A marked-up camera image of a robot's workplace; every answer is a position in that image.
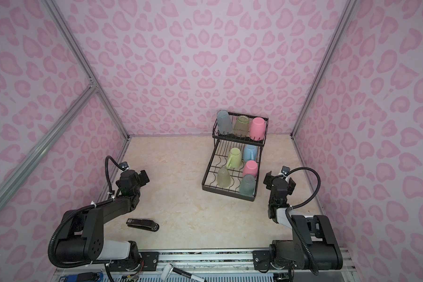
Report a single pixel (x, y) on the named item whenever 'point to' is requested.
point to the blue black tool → (88, 277)
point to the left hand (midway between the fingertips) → (135, 172)
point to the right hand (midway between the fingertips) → (280, 173)
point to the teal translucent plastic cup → (248, 185)
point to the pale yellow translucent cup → (223, 178)
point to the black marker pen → (168, 269)
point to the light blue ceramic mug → (250, 153)
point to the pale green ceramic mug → (234, 159)
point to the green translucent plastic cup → (241, 127)
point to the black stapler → (143, 224)
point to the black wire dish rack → (223, 130)
